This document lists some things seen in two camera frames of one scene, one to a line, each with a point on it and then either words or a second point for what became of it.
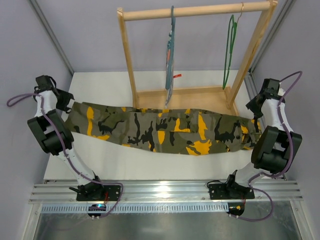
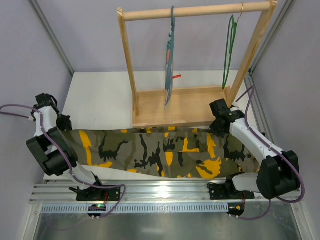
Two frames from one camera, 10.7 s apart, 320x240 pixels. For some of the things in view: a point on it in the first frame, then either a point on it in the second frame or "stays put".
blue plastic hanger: x=170 y=49 stays put
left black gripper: x=64 y=100 → x=64 y=123
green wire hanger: x=234 y=29 stays put
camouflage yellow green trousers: x=190 y=132 → x=192 y=152
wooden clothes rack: x=221 y=99 stays put
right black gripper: x=254 y=106 → x=217 y=126
